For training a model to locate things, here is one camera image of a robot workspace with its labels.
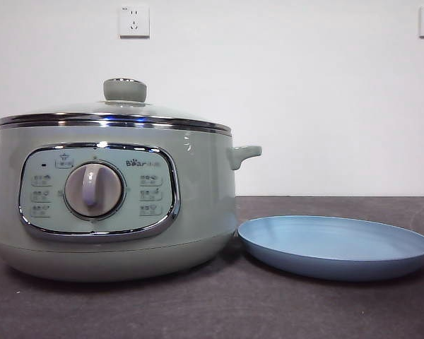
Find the glass lid with green knob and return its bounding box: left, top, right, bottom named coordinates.
left=0, top=78, right=232, bottom=130

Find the blue round plate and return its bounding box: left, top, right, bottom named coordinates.
left=237, top=215, right=424, bottom=283

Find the pale green electric steamer pot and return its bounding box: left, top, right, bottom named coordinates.
left=0, top=121, right=263, bottom=283

